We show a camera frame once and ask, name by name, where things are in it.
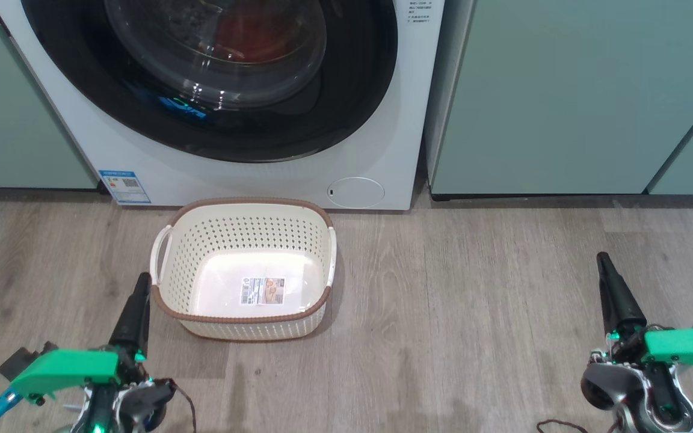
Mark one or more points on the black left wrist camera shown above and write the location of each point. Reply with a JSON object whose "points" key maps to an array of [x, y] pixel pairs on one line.
{"points": [[18, 361]]}

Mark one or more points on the white washing machine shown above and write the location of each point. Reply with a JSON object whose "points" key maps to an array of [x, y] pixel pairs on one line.
{"points": [[376, 120]]}

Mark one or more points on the paper label in basket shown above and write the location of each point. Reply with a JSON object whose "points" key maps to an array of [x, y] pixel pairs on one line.
{"points": [[263, 291]]}

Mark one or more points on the blue energy label sticker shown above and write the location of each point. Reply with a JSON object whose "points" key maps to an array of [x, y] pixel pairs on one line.
{"points": [[125, 187]]}

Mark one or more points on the pale green cabinet beside washer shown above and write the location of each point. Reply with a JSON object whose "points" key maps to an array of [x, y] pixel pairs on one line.
{"points": [[21, 120]]}

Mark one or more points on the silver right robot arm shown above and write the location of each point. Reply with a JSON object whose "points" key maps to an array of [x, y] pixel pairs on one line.
{"points": [[641, 397]]}

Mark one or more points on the round white filter cover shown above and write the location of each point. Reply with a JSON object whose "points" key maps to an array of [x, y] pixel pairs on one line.
{"points": [[355, 192]]}

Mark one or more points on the red and white garment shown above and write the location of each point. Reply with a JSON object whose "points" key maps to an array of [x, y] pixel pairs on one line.
{"points": [[250, 36]]}

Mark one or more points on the dark round washing machine door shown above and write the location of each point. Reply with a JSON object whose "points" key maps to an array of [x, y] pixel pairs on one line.
{"points": [[142, 120]]}

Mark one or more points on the cream perforated laundry basket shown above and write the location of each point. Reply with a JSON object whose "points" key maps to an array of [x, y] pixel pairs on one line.
{"points": [[244, 234]]}

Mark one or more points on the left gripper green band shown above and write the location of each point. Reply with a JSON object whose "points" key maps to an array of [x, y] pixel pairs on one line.
{"points": [[64, 367]]}

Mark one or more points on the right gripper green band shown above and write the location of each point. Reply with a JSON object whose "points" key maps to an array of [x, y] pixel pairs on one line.
{"points": [[683, 347]]}

